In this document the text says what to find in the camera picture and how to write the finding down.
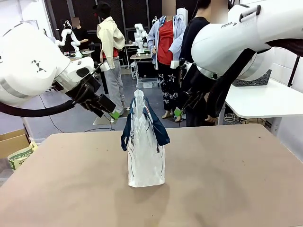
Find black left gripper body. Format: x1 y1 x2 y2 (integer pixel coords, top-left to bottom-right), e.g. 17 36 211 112
81 94 116 118

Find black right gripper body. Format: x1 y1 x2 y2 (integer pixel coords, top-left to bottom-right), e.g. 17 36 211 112
181 63 210 109

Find white shopping bag navy handles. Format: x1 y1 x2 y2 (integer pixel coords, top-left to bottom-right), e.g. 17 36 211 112
120 89 170 188

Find clear plastic storage box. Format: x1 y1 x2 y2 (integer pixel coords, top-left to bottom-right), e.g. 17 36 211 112
137 77 159 88

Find mannequin blue shirt red top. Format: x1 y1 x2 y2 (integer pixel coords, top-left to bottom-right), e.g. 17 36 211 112
147 2 187 119

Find person in black t-shirt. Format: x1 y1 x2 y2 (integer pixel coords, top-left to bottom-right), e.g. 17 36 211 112
182 0 228 127

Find grey mesh basket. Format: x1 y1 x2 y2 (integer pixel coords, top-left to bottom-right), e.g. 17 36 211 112
232 69 272 87

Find mannequin with beige jacket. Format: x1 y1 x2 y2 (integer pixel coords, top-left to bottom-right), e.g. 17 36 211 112
92 1 125 116

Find white side table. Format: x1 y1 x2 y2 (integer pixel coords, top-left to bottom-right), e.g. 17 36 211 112
224 77 303 119

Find cardboard box under table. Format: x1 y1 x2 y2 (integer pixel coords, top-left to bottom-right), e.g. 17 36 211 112
246 117 267 125

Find background person black shirt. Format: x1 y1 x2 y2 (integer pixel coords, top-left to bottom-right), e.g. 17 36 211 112
71 17 90 52

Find green printed white sack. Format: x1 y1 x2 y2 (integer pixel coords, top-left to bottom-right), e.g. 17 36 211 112
8 140 38 171

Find brown cardboard box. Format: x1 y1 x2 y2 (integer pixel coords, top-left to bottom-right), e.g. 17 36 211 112
0 129 31 159

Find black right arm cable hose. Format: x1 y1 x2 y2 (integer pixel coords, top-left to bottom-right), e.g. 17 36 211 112
207 40 303 119

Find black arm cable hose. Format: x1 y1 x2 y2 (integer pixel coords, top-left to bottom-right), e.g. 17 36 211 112
0 80 95 118
207 40 303 119

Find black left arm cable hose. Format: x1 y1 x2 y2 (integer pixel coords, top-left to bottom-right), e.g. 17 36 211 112
0 80 95 118

